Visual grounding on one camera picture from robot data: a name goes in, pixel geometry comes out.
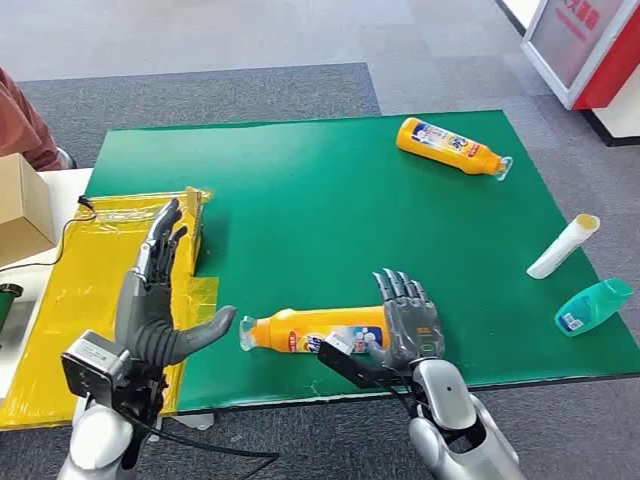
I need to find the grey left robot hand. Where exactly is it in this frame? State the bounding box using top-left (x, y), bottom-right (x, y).
top-left (115, 197), bottom-right (238, 369)

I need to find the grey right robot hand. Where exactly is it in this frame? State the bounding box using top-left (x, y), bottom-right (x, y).
top-left (368, 267), bottom-right (447, 373)

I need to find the orange detergent bottle clear cap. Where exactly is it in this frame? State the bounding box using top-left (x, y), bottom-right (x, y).
top-left (395, 116), bottom-right (515, 183)
top-left (238, 305), bottom-right (392, 355)

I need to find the white bottle yellow cap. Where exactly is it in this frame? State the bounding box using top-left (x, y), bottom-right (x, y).
top-left (525, 212), bottom-right (602, 281)

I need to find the teal plastic bottle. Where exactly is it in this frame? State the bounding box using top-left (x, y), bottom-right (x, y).
top-left (553, 277), bottom-right (635, 339)

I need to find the yellow plastic covered tray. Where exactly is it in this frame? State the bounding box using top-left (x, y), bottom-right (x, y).
top-left (0, 186), bottom-right (220, 431)

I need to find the green table mat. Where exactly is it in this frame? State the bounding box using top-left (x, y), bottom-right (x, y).
top-left (85, 109), bottom-right (640, 414)

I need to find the dark green round object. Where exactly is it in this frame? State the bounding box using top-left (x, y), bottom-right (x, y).
top-left (0, 282), bottom-right (24, 333)

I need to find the brown cardboard box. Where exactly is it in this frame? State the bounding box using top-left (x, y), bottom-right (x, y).
top-left (0, 152), bottom-right (57, 268)

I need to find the red white sign stand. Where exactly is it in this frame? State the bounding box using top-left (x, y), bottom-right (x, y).
top-left (519, 0), bottom-right (640, 113)

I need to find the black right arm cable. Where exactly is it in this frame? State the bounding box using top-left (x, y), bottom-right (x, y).
top-left (385, 380), bottom-right (427, 420)

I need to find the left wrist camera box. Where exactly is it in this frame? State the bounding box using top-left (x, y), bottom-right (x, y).
top-left (60, 330), bottom-right (133, 399)

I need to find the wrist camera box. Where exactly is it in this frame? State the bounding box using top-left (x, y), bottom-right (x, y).
top-left (60, 330), bottom-right (133, 399)
top-left (317, 333), bottom-right (416, 392)

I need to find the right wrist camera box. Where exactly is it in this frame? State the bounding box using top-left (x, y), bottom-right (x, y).
top-left (317, 333), bottom-right (416, 392)

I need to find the thin black table cable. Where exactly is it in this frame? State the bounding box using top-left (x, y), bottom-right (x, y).
top-left (0, 194), bottom-right (97, 275)

